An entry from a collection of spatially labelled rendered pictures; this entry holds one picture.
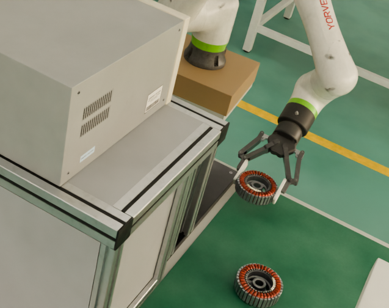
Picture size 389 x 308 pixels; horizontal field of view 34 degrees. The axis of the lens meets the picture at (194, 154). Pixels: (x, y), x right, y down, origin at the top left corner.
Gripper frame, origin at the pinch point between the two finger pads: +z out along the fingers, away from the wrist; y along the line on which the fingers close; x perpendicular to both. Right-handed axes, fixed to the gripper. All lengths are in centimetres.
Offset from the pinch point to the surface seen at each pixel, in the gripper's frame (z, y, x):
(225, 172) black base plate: -2.2, 10.9, -6.8
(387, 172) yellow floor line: -107, -31, -158
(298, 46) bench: -170, 52, -174
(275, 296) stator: 27.5, -18.6, 12.4
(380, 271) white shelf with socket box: 29, -33, 62
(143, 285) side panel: 41.8, 6.8, 21.1
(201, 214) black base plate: 15.7, 8.0, 3.7
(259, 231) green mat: 10.7, -6.4, -1.4
